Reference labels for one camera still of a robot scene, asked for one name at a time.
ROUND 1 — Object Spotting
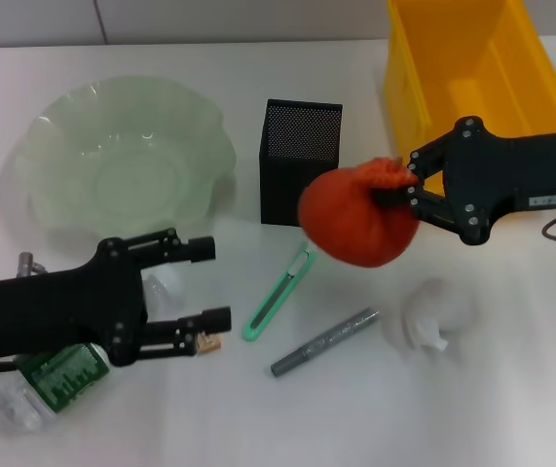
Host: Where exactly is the yellow plastic bin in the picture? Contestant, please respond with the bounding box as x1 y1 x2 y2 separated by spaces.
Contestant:
383 0 556 196

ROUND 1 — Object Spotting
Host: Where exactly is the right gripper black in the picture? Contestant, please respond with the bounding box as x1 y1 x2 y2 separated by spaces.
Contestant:
372 116 556 246

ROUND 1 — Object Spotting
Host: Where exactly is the green glass fruit plate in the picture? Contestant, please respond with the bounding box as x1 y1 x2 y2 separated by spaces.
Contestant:
14 75 238 244

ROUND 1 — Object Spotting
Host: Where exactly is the black mesh pen holder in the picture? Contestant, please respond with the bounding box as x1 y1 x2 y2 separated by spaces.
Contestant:
259 98 345 228

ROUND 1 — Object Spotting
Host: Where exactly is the green utility knife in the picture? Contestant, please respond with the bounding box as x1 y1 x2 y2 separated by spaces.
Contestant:
241 240 316 341

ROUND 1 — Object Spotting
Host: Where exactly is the clear green-label water bottle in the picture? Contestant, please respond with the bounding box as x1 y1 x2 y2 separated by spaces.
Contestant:
0 269 186 434

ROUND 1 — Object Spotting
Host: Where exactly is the grey marker pen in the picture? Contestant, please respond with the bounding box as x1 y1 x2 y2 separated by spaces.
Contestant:
271 306 382 379

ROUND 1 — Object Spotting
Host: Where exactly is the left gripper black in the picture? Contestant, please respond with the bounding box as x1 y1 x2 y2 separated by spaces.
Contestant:
0 228 233 369

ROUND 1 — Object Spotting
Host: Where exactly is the tan eraser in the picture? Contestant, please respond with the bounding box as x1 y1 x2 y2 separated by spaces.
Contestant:
194 332 224 355

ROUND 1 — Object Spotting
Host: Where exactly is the white paper ball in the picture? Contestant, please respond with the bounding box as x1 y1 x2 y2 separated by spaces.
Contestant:
396 276 481 359

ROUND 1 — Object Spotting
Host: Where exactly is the left wrist cable connector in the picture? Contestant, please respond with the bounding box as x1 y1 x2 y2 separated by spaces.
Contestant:
0 251 48 380

